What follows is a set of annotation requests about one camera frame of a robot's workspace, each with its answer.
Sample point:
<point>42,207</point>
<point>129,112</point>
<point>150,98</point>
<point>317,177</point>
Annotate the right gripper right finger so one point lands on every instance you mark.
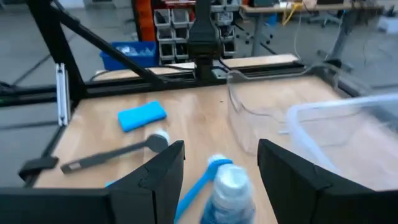
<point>292,193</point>

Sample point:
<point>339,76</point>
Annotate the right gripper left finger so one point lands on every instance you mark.
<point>149,199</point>

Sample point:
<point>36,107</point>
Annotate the blue cellulose sponge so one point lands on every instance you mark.
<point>141,115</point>
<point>110,184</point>

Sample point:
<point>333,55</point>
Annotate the blue dish brush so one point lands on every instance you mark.
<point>194,194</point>

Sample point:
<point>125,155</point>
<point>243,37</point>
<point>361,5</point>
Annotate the grey dish brush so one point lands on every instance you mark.
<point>157,143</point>

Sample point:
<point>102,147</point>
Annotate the blue dish soap bottle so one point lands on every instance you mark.
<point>230,199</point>

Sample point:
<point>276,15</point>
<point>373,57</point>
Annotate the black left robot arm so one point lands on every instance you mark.
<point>203,37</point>

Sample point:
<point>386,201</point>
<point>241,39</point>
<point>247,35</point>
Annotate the large clear plastic tub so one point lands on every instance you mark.
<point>342,146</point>

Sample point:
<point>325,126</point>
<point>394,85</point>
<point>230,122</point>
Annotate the clear rectangular plastic bin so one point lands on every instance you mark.
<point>248,124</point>

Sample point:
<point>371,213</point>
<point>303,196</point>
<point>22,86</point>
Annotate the black table clamp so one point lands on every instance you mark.
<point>37,166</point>

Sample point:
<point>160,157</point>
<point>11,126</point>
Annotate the blue plastic crate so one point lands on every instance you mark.
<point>146,59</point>

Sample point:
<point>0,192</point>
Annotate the parts drawer cabinet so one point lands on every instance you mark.
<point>171,34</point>

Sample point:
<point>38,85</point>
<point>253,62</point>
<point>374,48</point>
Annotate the wooden desk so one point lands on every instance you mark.
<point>311,7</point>

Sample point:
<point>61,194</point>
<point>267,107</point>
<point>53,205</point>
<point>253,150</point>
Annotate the silver aluminium bracket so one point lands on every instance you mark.
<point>62,93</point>

